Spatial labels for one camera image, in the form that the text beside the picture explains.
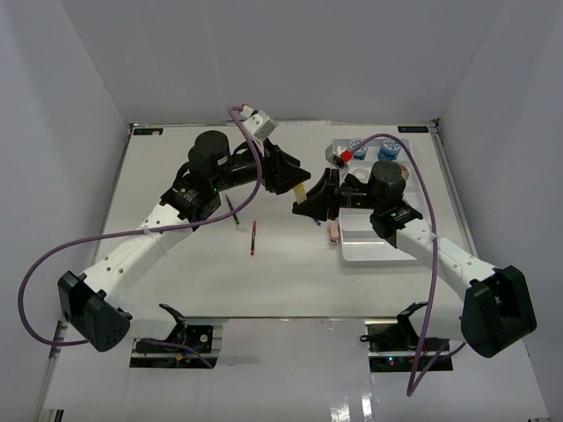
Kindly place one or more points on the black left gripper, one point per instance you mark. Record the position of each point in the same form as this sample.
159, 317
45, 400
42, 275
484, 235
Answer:
288, 176

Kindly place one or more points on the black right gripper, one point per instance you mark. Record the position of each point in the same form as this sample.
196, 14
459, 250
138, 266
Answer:
318, 203

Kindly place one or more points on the yellow white highlighter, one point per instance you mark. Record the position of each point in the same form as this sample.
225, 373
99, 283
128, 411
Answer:
300, 193

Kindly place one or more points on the blue tape roll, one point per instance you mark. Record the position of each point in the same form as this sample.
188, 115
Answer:
389, 149
358, 148

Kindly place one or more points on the white compartment tray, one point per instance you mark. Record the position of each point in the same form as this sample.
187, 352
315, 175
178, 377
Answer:
359, 244

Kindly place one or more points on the clear tape roll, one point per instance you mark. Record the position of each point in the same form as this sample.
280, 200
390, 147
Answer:
361, 173

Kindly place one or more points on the brown packing tape roll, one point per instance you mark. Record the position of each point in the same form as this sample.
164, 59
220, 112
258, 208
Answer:
405, 174

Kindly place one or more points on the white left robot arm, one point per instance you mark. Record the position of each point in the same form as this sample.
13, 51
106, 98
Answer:
94, 302

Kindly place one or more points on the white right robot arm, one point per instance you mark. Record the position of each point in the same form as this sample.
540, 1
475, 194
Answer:
495, 309

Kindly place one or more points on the pink white eraser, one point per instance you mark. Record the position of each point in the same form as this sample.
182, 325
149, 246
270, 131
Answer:
334, 232

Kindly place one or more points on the red pen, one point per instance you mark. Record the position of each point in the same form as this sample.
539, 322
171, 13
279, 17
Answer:
253, 238

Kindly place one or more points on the black pen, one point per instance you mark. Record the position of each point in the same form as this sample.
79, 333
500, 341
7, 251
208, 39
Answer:
232, 210

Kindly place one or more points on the right black table label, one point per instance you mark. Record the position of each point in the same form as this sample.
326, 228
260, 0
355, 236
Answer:
413, 129

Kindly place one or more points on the black table label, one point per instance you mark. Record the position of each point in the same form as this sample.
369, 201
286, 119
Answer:
149, 131
413, 129

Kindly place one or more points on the left black table label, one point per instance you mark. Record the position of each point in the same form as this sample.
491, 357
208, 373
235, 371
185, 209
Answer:
149, 131

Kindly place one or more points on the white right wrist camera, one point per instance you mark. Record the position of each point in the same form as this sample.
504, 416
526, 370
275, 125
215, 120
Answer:
338, 157

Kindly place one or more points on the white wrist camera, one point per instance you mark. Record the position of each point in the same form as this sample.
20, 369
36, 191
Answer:
338, 157
258, 124

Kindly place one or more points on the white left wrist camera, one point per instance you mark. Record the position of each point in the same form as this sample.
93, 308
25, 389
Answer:
258, 124

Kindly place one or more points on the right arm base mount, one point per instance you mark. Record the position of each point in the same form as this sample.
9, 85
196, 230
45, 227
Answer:
392, 344

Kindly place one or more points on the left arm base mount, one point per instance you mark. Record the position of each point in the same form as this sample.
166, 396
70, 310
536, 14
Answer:
189, 346

